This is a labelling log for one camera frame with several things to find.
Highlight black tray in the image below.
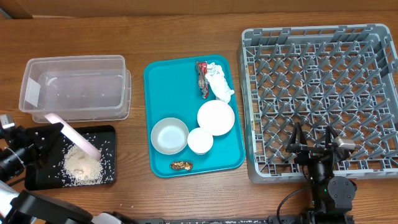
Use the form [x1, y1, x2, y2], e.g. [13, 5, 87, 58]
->
[24, 125, 116, 190]

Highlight pink bowl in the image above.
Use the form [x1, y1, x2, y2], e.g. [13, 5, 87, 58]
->
[197, 100, 235, 136]

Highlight pale green cup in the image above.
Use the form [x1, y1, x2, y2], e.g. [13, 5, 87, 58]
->
[187, 128, 214, 155]

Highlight clear plastic bin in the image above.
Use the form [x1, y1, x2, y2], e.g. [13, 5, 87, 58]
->
[19, 55, 132, 123]

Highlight white rice pile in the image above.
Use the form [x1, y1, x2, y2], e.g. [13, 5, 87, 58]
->
[51, 132, 116, 187]

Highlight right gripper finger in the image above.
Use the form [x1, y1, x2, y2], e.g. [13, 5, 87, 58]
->
[325, 125, 339, 149]
[287, 122, 308, 152]

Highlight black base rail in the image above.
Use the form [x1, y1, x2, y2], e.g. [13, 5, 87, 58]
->
[132, 215, 354, 224]

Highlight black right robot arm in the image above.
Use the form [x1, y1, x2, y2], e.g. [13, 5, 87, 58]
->
[286, 123, 356, 215]

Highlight gold foil wrapper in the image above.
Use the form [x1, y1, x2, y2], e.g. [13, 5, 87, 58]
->
[170, 161, 193, 170]

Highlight grey dish rack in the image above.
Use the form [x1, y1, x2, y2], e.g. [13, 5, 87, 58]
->
[238, 24, 397, 184]

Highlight crumpled white napkin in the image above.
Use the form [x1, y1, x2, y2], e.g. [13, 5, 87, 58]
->
[205, 62, 234, 103]

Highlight red foil wrapper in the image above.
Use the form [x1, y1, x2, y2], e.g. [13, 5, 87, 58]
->
[196, 62, 209, 99]

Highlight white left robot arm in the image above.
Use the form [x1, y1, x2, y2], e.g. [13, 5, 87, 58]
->
[1, 123, 138, 224]

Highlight large pink plate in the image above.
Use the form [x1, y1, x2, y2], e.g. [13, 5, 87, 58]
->
[44, 113, 101, 161]

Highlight teal plastic tray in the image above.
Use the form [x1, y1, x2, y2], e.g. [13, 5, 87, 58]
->
[144, 55, 246, 178]

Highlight grey bowl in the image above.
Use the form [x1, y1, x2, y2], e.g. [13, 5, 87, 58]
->
[150, 118, 189, 155]

